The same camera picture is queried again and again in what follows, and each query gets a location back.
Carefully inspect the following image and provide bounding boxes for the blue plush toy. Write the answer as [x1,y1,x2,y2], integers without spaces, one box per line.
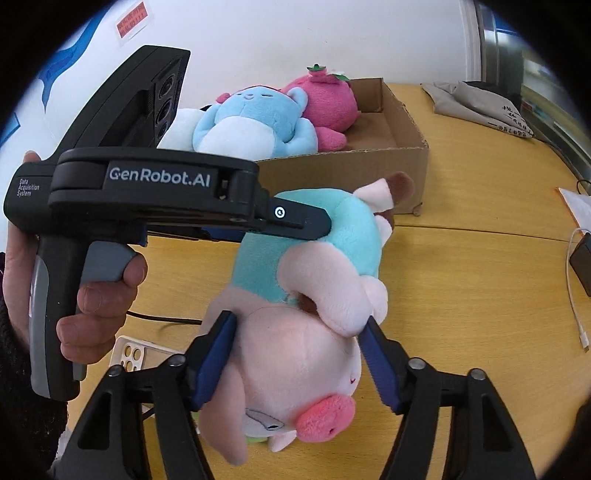
[191,85,319,158]

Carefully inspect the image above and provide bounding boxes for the pig plush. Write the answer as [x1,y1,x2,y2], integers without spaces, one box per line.
[196,172,416,467]

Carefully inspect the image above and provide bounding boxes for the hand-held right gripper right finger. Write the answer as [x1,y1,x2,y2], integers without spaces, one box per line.
[361,318,539,480]

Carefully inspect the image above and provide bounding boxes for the black power adapter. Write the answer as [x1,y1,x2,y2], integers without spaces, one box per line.
[569,233,591,296]

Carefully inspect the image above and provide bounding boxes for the white paper sheet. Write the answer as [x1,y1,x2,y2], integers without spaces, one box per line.
[558,187,591,232]

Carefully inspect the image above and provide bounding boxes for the black cable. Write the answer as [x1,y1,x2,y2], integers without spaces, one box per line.
[124,311,204,324]

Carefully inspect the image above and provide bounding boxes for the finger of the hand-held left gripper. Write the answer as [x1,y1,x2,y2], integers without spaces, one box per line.
[252,191,333,241]

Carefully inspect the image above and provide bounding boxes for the pink bear plush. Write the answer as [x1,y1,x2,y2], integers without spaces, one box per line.
[281,64,363,152]

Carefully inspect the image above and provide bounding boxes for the white cable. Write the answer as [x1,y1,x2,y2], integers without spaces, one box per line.
[566,226,591,352]

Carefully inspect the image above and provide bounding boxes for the person's left hand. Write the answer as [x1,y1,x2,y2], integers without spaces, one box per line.
[2,151,148,365]

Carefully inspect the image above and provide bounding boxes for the brown cardboard box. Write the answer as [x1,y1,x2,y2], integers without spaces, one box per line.
[198,77,430,217]

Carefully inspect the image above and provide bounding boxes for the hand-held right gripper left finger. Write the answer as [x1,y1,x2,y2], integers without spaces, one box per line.
[62,310,237,480]

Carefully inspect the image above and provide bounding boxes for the beige phone case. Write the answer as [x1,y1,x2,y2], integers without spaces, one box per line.
[112,335,161,374]

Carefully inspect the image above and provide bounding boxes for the grey cloth bag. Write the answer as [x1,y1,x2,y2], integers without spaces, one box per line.
[421,80,539,141]

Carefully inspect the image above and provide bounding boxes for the red wall label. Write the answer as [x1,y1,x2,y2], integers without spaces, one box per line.
[115,0,148,40]

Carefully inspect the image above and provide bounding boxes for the metal window frame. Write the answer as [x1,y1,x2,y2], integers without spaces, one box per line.
[475,0,591,153]

